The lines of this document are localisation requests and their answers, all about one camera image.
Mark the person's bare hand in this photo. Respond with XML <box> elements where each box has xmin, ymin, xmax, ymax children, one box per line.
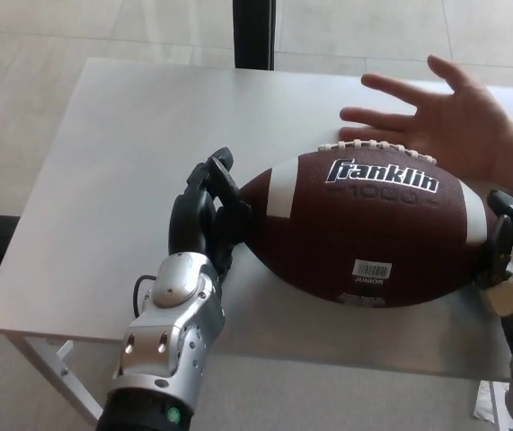
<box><xmin>337</xmin><ymin>54</ymin><xmax>513</xmax><ymax>180</ymax></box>

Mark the robot left black hand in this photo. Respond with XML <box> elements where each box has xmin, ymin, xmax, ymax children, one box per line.
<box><xmin>165</xmin><ymin>145</ymin><xmax>255</xmax><ymax>288</ymax></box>

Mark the brown Franklin football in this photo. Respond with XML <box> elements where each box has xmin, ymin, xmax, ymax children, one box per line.
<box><xmin>236</xmin><ymin>141</ymin><xmax>500</xmax><ymax>310</ymax></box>

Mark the white metal table leg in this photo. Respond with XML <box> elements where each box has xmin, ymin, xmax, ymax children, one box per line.
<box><xmin>489</xmin><ymin>381</ymin><xmax>511</xmax><ymax>431</ymax></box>

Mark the crumpled white paper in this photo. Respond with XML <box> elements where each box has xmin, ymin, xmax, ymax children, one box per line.
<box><xmin>473</xmin><ymin>381</ymin><xmax>513</xmax><ymax>423</ymax></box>

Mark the black vertical pillar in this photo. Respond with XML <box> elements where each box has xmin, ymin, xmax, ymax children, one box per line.
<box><xmin>233</xmin><ymin>0</ymin><xmax>278</xmax><ymax>72</ymax></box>

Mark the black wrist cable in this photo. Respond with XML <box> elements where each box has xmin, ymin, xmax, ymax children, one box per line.
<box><xmin>132</xmin><ymin>274</ymin><xmax>156</xmax><ymax>320</ymax></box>

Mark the white metal table leg frame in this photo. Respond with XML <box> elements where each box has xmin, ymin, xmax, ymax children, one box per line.
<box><xmin>13</xmin><ymin>336</ymin><xmax>104</xmax><ymax>426</ymax></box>

